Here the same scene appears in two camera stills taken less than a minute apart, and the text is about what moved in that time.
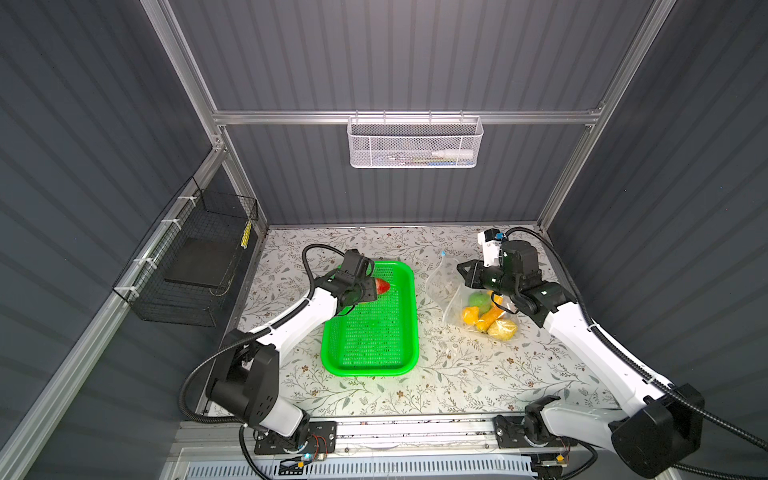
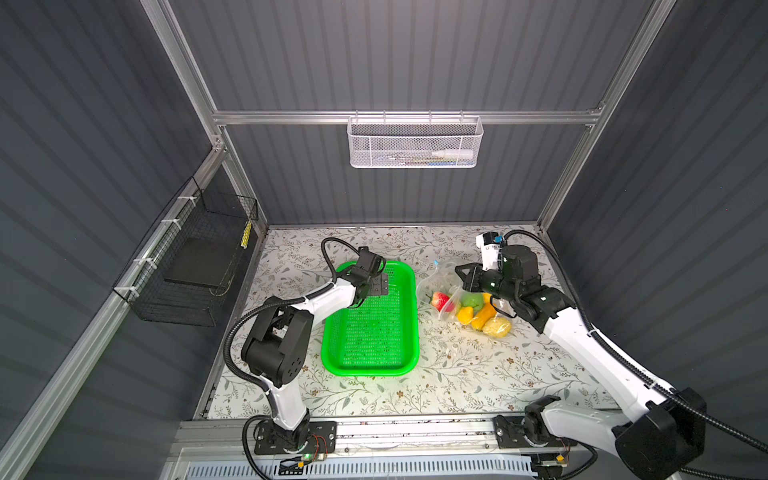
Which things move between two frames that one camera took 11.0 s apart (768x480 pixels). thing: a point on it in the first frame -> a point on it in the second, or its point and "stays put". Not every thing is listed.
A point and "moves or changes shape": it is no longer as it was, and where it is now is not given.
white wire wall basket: [414, 141] stays put
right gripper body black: [491, 279] stays put
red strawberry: [382, 286] moves or changes shape
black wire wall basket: [182, 274] stays put
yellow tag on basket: [246, 234] stays put
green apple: [481, 300] moves or changes shape
